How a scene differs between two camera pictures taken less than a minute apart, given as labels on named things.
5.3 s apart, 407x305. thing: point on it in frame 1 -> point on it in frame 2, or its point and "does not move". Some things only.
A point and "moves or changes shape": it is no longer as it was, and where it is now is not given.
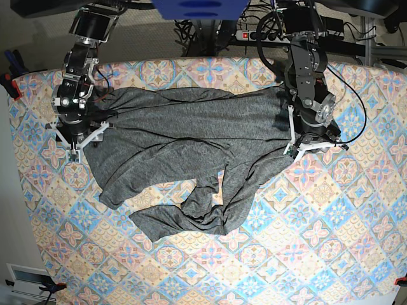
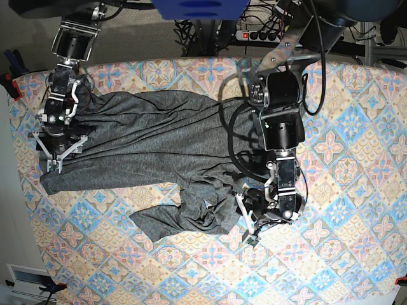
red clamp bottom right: (402, 281) does not move
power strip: (265, 36) does not move
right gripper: (311, 126) -> (278, 203)
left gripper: (73, 122) -> (53, 136)
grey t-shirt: (220, 139) moves or changes shape
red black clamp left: (17, 68) does not move
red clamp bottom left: (51, 288) does not move
